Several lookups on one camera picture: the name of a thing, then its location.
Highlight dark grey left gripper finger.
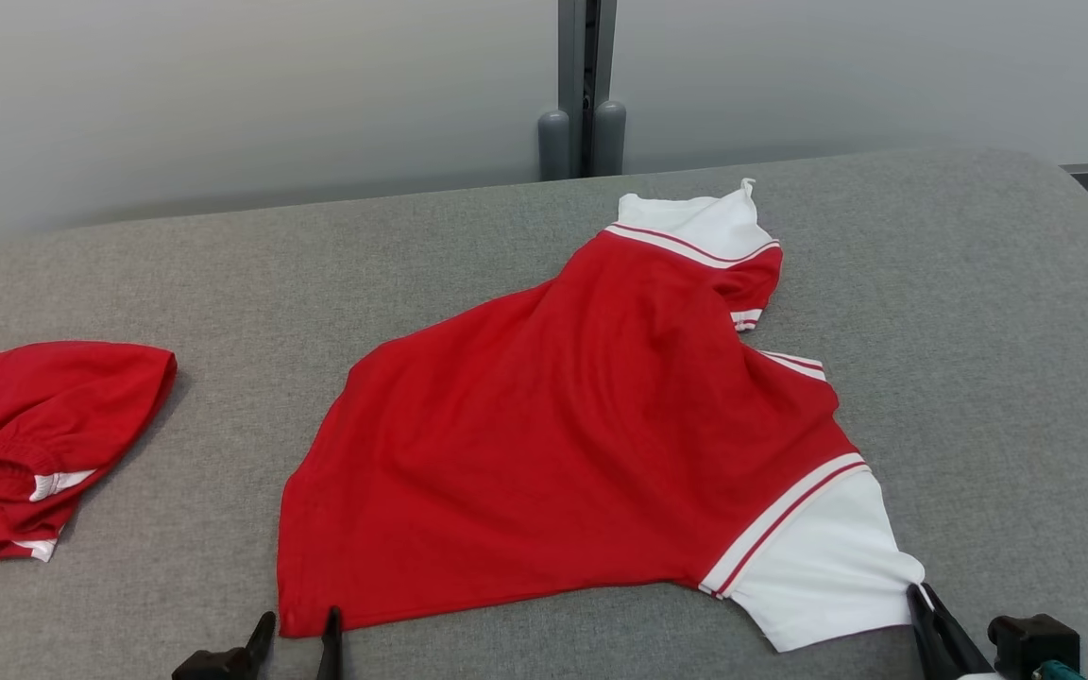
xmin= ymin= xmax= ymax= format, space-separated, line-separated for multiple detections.
xmin=240 ymin=612 xmax=277 ymax=675
xmin=315 ymin=606 xmax=344 ymax=680

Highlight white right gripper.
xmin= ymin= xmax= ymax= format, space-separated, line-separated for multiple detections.
xmin=906 ymin=583 xmax=1006 ymax=680

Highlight red shirt with white sleeves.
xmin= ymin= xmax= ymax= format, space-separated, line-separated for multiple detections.
xmin=277 ymin=178 xmax=927 ymax=654

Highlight red shorts with white stripes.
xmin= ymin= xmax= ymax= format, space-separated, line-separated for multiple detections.
xmin=0 ymin=340 xmax=178 ymax=564

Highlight grey cylindrical bumper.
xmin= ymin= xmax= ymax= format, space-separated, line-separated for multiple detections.
xmin=591 ymin=100 xmax=627 ymax=178
xmin=537 ymin=110 xmax=571 ymax=182

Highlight grey metal partition post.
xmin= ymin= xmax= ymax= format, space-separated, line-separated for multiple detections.
xmin=558 ymin=0 xmax=619 ymax=179

